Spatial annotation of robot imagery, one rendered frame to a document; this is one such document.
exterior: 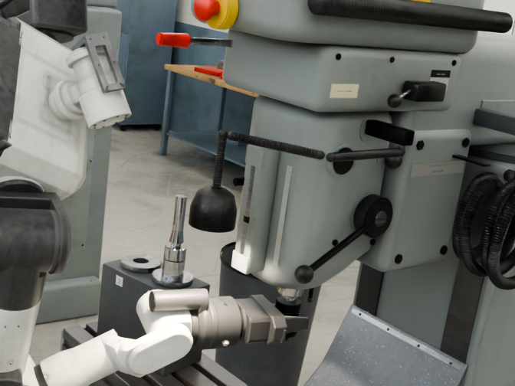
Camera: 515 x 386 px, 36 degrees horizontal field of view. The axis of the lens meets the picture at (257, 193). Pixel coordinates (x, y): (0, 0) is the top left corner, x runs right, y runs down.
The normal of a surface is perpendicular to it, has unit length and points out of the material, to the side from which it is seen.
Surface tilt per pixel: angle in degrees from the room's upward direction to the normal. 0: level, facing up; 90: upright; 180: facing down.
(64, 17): 72
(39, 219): 26
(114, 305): 90
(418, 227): 90
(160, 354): 102
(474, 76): 90
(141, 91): 90
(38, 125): 58
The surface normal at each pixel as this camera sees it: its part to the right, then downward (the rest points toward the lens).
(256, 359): -0.09, 0.31
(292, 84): -0.76, 0.07
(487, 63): 0.65, 0.21
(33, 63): 0.79, -0.30
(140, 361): 0.39, 0.48
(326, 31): 0.61, 0.43
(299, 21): 0.21, 0.29
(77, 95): -0.51, 0.16
